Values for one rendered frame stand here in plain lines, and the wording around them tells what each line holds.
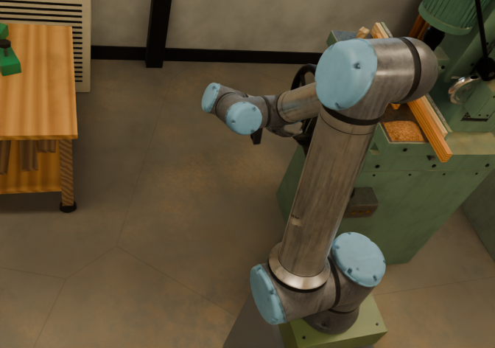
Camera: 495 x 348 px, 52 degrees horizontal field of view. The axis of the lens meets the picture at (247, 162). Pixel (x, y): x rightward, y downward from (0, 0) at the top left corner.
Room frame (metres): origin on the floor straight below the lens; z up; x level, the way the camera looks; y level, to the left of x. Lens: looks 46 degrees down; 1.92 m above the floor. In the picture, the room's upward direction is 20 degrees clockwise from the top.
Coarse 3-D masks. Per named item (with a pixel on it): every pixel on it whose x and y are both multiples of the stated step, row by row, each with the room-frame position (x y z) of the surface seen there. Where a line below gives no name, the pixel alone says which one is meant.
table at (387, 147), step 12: (336, 36) 1.76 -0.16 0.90; (348, 36) 1.79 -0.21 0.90; (372, 36) 1.85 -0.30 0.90; (408, 108) 1.47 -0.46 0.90; (384, 120) 1.36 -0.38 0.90; (396, 120) 1.38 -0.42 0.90; (408, 120) 1.40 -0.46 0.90; (384, 132) 1.30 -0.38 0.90; (384, 144) 1.27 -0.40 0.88; (396, 144) 1.27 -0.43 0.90; (408, 144) 1.29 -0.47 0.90; (420, 144) 1.31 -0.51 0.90
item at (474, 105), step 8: (480, 88) 1.49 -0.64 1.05; (488, 88) 1.47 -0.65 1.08; (472, 96) 1.50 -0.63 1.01; (480, 96) 1.47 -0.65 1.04; (488, 96) 1.45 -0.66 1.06; (464, 104) 1.51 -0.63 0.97; (472, 104) 1.48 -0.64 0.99; (480, 104) 1.46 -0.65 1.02; (488, 104) 1.46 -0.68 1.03; (472, 112) 1.46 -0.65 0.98; (480, 112) 1.46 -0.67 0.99; (488, 112) 1.47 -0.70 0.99
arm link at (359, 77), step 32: (320, 64) 0.77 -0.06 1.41; (352, 64) 0.72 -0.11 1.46; (384, 64) 0.75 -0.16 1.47; (416, 64) 0.79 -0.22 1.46; (320, 96) 0.73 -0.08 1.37; (352, 96) 0.70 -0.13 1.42; (384, 96) 0.73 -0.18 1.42; (320, 128) 0.73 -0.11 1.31; (352, 128) 0.71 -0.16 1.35; (320, 160) 0.70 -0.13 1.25; (352, 160) 0.71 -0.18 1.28; (320, 192) 0.69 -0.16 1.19; (288, 224) 0.70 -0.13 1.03; (320, 224) 0.68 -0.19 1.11; (288, 256) 0.67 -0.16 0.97; (320, 256) 0.67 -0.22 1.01; (256, 288) 0.66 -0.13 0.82; (288, 288) 0.63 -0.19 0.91; (320, 288) 0.66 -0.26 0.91; (288, 320) 0.60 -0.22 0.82
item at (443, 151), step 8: (408, 104) 1.49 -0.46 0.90; (416, 104) 1.46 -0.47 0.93; (416, 112) 1.44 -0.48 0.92; (424, 112) 1.42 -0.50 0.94; (424, 120) 1.39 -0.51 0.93; (424, 128) 1.38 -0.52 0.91; (432, 128) 1.35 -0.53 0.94; (432, 136) 1.33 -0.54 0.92; (440, 136) 1.33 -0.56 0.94; (432, 144) 1.32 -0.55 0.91; (440, 144) 1.29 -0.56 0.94; (440, 152) 1.28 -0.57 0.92; (448, 152) 1.26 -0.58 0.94; (440, 160) 1.26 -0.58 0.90
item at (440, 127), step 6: (378, 24) 1.86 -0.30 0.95; (372, 30) 1.87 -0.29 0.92; (378, 30) 1.84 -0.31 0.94; (384, 30) 1.83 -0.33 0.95; (384, 36) 1.79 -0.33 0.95; (426, 102) 1.47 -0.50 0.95; (426, 108) 1.44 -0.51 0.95; (432, 108) 1.44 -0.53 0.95; (432, 114) 1.41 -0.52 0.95; (432, 120) 1.39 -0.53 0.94; (438, 120) 1.39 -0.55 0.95; (438, 126) 1.36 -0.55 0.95; (444, 132) 1.34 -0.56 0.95
